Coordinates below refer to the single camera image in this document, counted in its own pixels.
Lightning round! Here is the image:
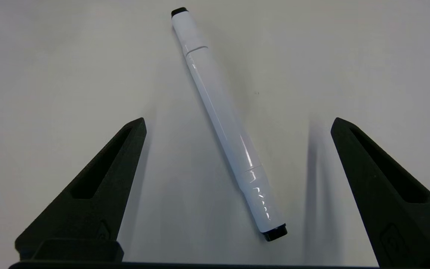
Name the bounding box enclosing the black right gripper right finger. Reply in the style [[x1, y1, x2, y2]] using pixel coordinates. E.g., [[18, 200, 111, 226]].
[[330, 117, 430, 269]]

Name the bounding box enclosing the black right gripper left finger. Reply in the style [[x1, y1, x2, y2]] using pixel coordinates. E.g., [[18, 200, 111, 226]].
[[15, 117, 147, 262]]

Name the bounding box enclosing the white marker with black ends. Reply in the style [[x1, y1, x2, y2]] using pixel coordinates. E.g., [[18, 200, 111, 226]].
[[171, 7, 288, 242]]

